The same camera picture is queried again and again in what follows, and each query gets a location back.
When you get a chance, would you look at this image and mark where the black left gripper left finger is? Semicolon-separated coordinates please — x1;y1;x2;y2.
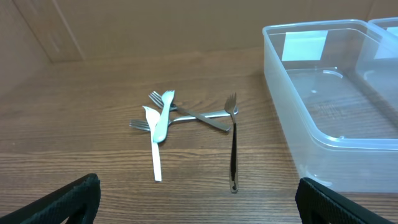
1;173;101;224

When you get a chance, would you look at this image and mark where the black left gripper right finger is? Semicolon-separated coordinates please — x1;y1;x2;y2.
295;177;392;224

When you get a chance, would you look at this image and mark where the light blue plastic fork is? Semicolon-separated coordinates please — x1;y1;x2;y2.
150;90;175;143

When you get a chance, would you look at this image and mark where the white plastic fork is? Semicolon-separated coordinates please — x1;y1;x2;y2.
143;106;162;182

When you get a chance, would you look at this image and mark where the left clear plastic container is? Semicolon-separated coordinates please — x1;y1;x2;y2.
262;19;397;193

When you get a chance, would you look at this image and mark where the clear plastic container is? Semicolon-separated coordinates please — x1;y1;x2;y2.
262;19;397;193
369;17;397;59

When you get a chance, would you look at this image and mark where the right clear plastic container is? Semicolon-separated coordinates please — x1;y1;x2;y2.
369;17;397;59

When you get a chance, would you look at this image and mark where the steel fork lying flat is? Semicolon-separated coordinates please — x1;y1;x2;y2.
129;106;239;132

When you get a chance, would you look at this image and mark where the steel fork crossing diagonally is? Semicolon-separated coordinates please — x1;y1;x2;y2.
148;90;232;133

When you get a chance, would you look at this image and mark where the black handled steel fork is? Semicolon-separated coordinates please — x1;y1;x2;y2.
224;93;239;194

